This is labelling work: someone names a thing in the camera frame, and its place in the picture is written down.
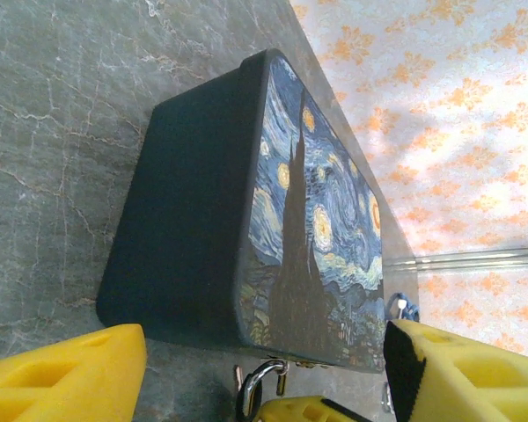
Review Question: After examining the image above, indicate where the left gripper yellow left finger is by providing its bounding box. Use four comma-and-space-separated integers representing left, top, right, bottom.
0, 324, 148, 422

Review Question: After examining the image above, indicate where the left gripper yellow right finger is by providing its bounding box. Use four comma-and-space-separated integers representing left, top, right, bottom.
384, 318, 528, 422

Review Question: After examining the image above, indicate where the blue stethoscope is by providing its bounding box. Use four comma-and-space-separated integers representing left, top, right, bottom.
385, 291, 421, 323

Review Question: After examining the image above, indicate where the starry night painting box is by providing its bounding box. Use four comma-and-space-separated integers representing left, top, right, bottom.
95, 47, 386, 375

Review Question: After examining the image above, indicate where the aluminium corner post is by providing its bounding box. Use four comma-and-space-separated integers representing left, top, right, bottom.
385, 247, 528, 271

